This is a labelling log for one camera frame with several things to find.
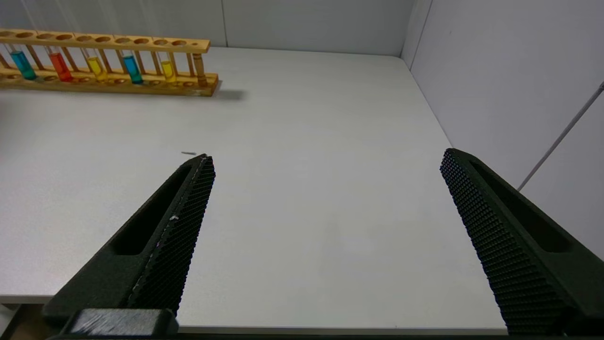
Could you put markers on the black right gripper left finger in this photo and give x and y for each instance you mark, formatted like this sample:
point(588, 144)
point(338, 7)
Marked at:
point(170, 250)

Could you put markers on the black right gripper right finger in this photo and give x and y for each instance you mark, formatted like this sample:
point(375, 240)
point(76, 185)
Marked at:
point(519, 255)

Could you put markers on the test tube blue pigment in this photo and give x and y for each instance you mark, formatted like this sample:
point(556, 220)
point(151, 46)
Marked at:
point(22, 66)
point(133, 71)

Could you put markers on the wooden test tube rack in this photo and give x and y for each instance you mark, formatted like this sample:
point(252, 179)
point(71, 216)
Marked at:
point(141, 88)

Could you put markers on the test tube yellow pigment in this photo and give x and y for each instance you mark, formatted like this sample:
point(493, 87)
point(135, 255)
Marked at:
point(168, 71)
point(97, 69)

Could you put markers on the test tube red pigment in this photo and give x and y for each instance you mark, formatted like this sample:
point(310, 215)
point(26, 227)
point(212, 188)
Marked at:
point(60, 67)

